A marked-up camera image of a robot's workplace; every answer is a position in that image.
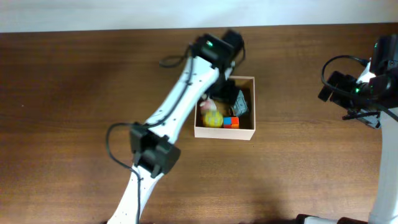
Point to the multicolour puzzle cube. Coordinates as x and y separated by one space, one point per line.
231 122

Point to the grey yellow toy truck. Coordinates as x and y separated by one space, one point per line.
240 106

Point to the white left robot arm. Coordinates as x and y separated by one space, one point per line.
209 62

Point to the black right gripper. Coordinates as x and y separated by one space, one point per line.
343 81

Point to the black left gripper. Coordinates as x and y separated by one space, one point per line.
229 94

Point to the white cardboard box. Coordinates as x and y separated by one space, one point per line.
247 122

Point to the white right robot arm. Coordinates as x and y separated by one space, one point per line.
385 207

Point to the yellow ball blue letters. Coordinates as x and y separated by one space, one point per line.
213 119

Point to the white duck toy pink hat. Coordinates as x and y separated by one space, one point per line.
207 105

